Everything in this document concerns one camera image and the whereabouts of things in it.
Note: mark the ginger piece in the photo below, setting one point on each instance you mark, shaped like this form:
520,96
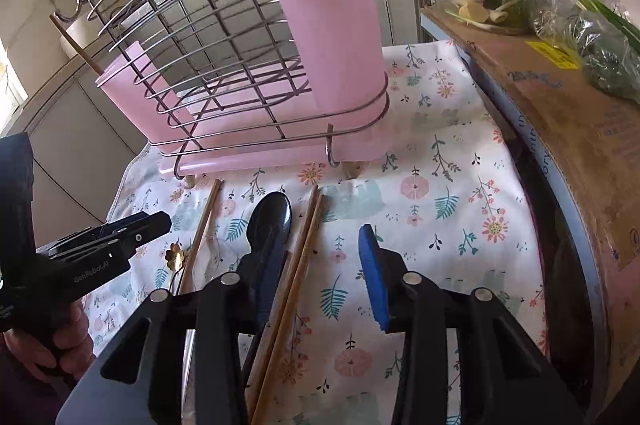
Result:
472,11

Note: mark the cardboard box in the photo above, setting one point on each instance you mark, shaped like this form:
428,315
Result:
575,120

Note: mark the floral tablecloth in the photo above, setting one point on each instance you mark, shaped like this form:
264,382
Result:
450,215

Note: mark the plastic bag of greens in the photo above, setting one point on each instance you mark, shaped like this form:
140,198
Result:
605,60

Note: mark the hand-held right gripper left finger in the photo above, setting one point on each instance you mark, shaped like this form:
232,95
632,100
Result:
272,275

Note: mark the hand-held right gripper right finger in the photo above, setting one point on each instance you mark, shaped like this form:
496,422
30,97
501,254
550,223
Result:
375,280

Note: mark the white pot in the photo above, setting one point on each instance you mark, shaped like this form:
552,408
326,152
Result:
70,50

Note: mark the tall pink utensil cup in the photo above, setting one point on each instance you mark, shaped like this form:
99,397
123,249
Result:
330,30

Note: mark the window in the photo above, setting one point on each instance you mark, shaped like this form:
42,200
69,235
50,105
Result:
12,90

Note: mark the gold flower spoon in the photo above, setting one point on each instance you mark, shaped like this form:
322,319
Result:
175,255

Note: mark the person's left hand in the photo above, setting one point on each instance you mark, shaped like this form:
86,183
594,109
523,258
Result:
80,340

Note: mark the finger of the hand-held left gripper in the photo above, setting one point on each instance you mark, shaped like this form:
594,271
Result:
85,235
145,230

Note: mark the pink drip tray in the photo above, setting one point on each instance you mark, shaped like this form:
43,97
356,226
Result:
250,160

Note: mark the short pink utensil cup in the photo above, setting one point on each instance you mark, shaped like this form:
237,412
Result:
125,95

